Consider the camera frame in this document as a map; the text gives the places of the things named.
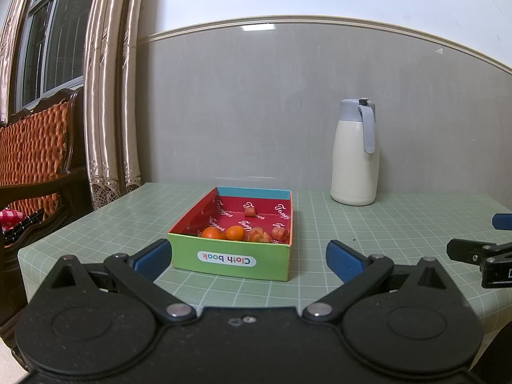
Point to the small tangerine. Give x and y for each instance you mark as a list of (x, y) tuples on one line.
[(236, 233), (212, 233)]

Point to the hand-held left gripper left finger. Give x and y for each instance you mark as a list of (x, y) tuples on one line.
[(154, 258)]

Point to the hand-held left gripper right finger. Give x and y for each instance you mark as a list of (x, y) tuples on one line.
[(342, 260)]

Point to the green grid cutting mat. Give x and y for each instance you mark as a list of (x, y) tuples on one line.
[(360, 224)]

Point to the wooden chair orange upholstery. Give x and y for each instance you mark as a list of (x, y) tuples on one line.
[(36, 160)]

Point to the large tangerine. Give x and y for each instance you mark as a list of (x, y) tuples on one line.
[(259, 235)]

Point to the beige satin curtain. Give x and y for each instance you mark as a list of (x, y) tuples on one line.
[(10, 48), (110, 88)]

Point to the red checkered cloth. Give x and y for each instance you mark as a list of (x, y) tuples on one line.
[(11, 218)]

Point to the window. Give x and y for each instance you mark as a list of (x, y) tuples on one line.
[(56, 36)]

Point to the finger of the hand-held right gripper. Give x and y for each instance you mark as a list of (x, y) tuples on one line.
[(464, 248), (503, 222)]

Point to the colourful cardboard box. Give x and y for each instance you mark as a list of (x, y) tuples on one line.
[(228, 262)]

